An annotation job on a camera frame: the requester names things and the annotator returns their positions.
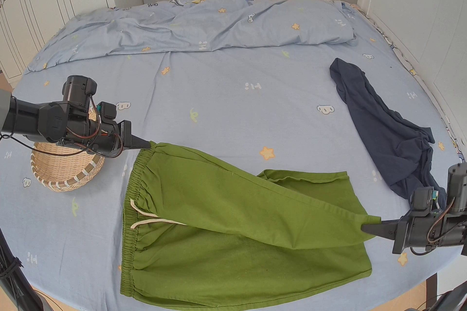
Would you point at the pale blue quilt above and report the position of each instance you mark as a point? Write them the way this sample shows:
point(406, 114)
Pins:
point(182, 29)

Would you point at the dark blue garment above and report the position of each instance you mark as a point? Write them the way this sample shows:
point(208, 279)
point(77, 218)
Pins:
point(383, 127)

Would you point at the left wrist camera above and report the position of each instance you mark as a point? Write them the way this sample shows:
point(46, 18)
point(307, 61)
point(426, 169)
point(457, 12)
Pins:
point(107, 112)

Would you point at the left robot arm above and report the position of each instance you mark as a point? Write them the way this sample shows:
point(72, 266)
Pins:
point(29, 118)

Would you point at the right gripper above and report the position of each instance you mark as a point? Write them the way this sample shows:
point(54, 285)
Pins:
point(419, 233)

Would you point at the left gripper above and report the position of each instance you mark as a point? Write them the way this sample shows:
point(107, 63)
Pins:
point(107, 142)

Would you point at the round woven basket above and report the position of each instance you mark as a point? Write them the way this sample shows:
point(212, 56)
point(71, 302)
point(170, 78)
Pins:
point(65, 171)

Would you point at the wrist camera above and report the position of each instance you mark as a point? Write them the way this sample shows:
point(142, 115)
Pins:
point(107, 112)
point(423, 198)

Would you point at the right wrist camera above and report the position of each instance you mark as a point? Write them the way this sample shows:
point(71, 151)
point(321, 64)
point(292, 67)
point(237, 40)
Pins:
point(423, 198)

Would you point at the green shorts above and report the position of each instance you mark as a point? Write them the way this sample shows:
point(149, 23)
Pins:
point(219, 211)

